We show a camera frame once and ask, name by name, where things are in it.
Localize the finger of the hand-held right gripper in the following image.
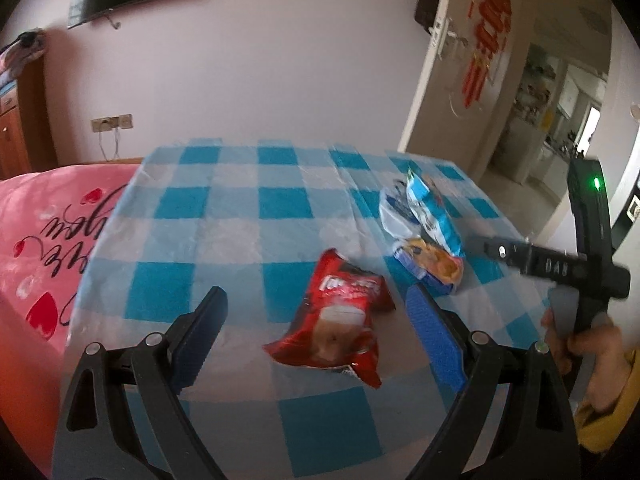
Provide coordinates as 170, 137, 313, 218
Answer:
465, 236, 524, 269

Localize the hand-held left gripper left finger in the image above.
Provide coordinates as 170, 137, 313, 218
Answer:
50, 286, 230, 480

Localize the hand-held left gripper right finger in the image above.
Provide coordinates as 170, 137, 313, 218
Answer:
405, 282, 583, 480

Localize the blue biscuit packet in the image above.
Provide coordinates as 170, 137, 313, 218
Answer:
392, 236, 466, 296

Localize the blue white snack bag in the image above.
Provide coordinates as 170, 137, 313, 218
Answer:
379, 166, 466, 266

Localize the red snack bag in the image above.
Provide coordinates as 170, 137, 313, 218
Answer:
262, 247, 397, 390

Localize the person's right hand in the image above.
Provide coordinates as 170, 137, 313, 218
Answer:
541, 307, 633, 411

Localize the white kitchen cabinet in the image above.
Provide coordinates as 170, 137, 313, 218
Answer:
509, 117, 546, 186

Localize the white door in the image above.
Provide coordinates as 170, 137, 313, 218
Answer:
397, 0, 538, 181

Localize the blue white checkered tablecloth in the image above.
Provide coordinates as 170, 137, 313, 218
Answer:
60, 137, 576, 480

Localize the kitchen shelf with jars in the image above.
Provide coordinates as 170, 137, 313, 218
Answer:
520, 45, 562, 111

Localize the pink printed blanket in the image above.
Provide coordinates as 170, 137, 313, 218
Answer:
0, 162, 146, 480

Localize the red knot decoration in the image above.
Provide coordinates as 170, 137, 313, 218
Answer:
462, 0, 513, 108

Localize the dark hanging bag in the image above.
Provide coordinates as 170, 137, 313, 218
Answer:
414, 0, 446, 36

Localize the wooden cabinet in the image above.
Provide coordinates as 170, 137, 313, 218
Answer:
0, 60, 58, 178

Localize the pile of clothes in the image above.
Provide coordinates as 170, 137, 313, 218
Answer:
0, 30, 48, 86

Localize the silver door handle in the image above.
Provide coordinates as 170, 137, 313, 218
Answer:
432, 17, 468, 61

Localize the white wall socket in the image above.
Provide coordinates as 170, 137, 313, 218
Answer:
91, 114, 133, 133

